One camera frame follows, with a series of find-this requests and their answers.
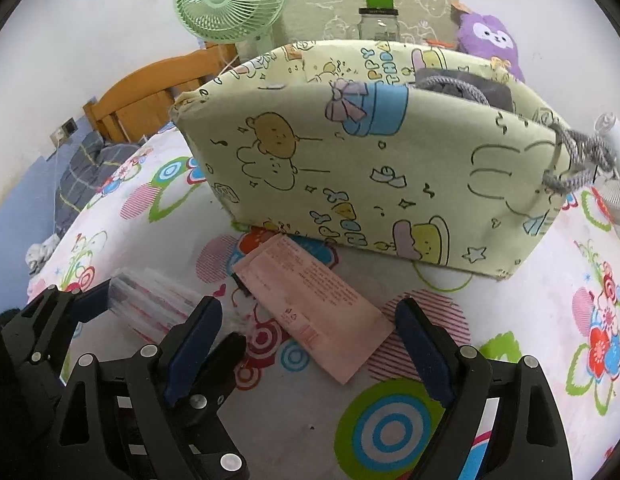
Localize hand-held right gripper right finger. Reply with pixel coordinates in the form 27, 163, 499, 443
394, 298, 574, 480

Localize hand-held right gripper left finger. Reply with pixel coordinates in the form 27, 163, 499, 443
47, 296, 225, 480

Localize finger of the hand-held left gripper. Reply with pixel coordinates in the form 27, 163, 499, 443
172, 332, 251, 480
0, 280, 112, 396

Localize clear plastic bags red stripes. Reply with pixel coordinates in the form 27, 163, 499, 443
106, 267, 203, 347

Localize pink paper packet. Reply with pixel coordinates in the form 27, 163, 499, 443
232, 232, 395, 387

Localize cartoon print fabric storage box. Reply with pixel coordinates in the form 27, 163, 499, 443
170, 39, 574, 284

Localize white crumpled cloth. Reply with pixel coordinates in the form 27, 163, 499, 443
24, 234, 61, 274

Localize floral bed sheet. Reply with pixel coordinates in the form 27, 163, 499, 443
27, 125, 620, 480

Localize grey plaid blanket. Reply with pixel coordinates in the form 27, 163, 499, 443
54, 130, 141, 232

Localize wooden bed headboard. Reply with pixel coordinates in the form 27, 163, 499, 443
84, 42, 241, 147

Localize white small fan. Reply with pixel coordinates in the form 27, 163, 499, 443
587, 112, 620, 227

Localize purple plush toy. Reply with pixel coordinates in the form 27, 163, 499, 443
452, 10, 526, 84

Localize glass jar black lid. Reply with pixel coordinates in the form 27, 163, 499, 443
359, 6, 401, 42

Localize white fan cable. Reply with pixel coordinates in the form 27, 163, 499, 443
216, 44, 241, 75

